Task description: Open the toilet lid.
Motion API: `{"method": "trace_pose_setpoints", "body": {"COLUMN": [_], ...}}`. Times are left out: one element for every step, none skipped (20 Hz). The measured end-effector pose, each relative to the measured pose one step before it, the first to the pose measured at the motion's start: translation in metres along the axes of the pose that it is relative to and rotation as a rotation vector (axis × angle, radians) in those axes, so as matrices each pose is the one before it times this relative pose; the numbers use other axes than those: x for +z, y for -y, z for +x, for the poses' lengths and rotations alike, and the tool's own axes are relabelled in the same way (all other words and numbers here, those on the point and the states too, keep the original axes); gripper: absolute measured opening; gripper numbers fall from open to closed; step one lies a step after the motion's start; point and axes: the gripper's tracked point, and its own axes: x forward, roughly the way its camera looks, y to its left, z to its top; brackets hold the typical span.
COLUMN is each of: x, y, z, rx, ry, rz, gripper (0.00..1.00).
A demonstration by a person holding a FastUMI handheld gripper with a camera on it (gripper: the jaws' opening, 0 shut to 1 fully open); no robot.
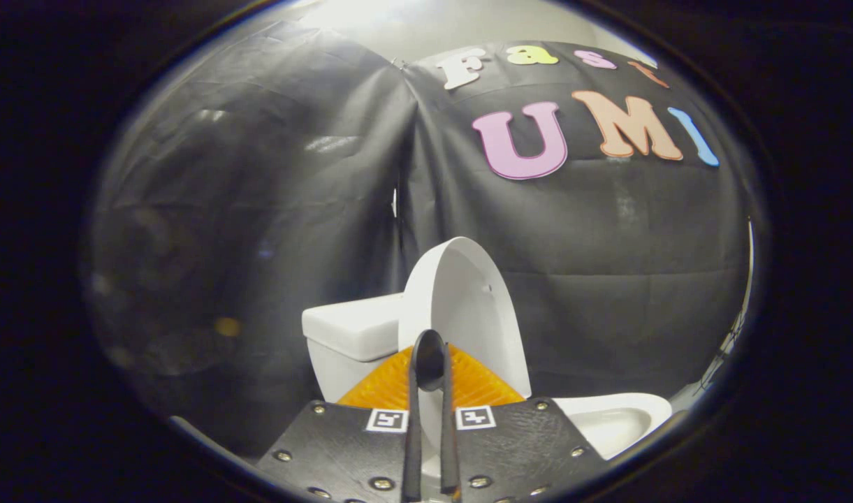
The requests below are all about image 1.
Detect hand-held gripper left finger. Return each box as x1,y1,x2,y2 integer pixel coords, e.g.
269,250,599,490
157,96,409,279
255,346,424,503

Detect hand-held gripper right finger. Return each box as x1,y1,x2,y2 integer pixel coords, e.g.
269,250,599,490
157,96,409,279
440,344,605,503

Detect black round lid tab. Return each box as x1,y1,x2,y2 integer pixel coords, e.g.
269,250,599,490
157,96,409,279
412,330,446,392

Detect white toilet lid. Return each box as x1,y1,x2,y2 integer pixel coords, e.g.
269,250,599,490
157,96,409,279
398,236,533,479

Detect white toilet with tank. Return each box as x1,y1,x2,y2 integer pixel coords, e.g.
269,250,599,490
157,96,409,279
302,293,654,462

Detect black backdrop cloth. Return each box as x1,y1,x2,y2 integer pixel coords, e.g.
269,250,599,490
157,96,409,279
84,14,755,455

